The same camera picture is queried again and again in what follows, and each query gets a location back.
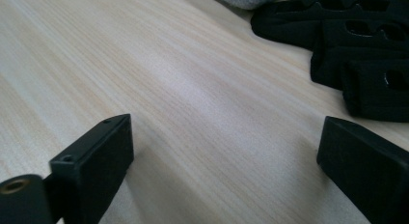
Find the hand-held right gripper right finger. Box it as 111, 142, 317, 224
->
316, 116, 409, 224

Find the black fingerless glove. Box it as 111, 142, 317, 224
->
250, 0, 409, 124

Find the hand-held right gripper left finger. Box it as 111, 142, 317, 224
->
49, 113, 135, 224

